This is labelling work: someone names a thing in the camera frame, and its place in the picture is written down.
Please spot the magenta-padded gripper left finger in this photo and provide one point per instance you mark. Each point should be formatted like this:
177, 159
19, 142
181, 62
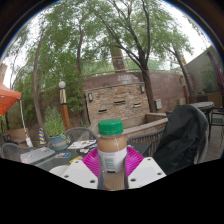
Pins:
78, 173

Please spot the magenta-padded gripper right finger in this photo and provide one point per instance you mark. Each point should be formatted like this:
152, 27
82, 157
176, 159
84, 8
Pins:
146, 171

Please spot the green-capped brown drink bottle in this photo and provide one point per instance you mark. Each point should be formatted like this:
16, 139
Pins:
112, 148

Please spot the white printed paper sheet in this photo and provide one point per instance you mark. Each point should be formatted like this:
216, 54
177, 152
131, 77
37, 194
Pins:
81, 144

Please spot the grey laptop with stickers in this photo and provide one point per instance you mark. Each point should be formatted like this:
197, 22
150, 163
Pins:
36, 155

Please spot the black jacket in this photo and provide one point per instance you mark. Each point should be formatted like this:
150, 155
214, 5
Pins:
181, 140

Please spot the blue yellow striped cone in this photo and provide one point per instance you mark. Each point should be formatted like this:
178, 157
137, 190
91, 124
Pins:
42, 137

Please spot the leaning pale-trunk tree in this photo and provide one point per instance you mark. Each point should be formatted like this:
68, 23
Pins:
37, 100

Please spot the dark-trunk tree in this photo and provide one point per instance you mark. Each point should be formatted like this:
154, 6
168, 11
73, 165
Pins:
146, 86

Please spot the round dark patio table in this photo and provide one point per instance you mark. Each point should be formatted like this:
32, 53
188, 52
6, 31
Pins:
203, 105

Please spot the black metal patio chair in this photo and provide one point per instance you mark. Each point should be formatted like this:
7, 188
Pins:
217, 120

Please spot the orange canopy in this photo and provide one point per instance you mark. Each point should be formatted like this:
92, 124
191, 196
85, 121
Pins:
7, 100

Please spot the maroon closed patio umbrella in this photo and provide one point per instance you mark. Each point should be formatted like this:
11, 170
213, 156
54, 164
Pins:
216, 73

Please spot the globe-topped lamp post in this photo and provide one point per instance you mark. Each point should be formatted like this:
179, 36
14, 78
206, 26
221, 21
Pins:
65, 113

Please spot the grey wall utility box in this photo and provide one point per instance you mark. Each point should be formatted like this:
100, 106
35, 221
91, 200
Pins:
158, 104

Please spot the stone fountain wall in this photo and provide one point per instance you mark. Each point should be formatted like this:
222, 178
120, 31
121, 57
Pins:
116, 103

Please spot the wall lantern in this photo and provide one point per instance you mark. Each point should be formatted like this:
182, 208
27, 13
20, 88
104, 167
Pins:
142, 89
90, 97

